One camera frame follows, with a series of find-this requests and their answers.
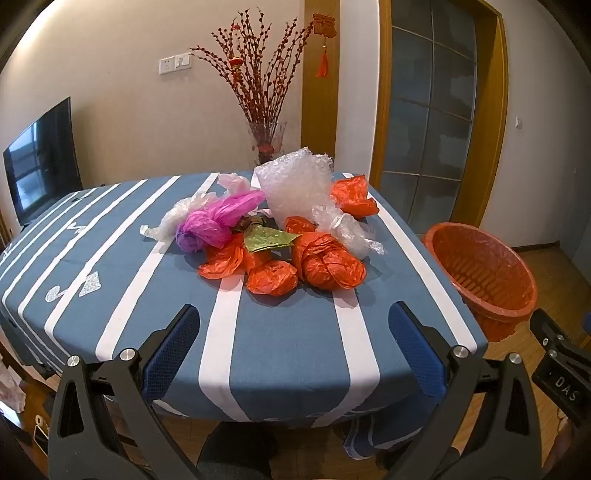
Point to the clear glass vase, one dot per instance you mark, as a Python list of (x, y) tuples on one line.
[(267, 143)]

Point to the crumpled orange plastic bag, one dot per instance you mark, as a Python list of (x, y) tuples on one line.
[(272, 279), (353, 196)]

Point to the red berry branches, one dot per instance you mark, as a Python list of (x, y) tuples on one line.
[(258, 69)]

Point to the white wall switch plate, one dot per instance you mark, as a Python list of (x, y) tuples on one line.
[(183, 61)]

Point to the green foil wrapper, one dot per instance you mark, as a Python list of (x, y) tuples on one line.
[(268, 240)]

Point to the frosted glass door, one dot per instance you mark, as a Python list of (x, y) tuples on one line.
[(429, 115)]

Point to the dark brown wrapper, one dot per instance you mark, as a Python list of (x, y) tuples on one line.
[(251, 224)]

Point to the small orange plastic scrap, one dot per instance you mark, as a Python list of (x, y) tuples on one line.
[(299, 225)]

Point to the wooden wall trim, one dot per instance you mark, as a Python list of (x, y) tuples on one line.
[(321, 115)]

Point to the crumpled clear plastic bag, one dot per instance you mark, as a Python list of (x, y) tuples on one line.
[(346, 230), (178, 217)]

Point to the white wall socket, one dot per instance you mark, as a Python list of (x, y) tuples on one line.
[(166, 65)]

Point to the blue white striped tablecloth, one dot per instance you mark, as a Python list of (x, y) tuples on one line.
[(286, 332)]

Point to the large knotted orange plastic bag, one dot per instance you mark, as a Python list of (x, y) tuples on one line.
[(328, 263)]

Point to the flat orange plastic bag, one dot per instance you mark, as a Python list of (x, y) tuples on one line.
[(224, 263)]

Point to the pale pink plastic bag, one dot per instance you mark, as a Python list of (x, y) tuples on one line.
[(234, 183)]

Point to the lattice plastic wastebasket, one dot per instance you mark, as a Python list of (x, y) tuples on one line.
[(475, 277)]

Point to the pink purple plastic bag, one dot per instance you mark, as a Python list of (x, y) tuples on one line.
[(207, 226)]

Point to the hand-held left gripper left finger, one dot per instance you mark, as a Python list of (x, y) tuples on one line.
[(171, 355)]

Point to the pale crumpled bag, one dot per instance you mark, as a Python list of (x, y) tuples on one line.
[(10, 390)]

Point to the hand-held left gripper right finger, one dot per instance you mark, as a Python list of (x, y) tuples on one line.
[(415, 353)]

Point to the red hanging tassel ornament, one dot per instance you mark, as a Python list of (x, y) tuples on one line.
[(324, 27)]

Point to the black flat screen television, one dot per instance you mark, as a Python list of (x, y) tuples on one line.
[(41, 161)]

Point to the dark chair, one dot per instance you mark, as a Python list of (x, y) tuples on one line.
[(238, 452)]

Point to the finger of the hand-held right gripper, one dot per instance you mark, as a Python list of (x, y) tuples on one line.
[(549, 334)]

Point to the clear bubble wrap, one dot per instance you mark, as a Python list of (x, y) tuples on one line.
[(295, 189)]

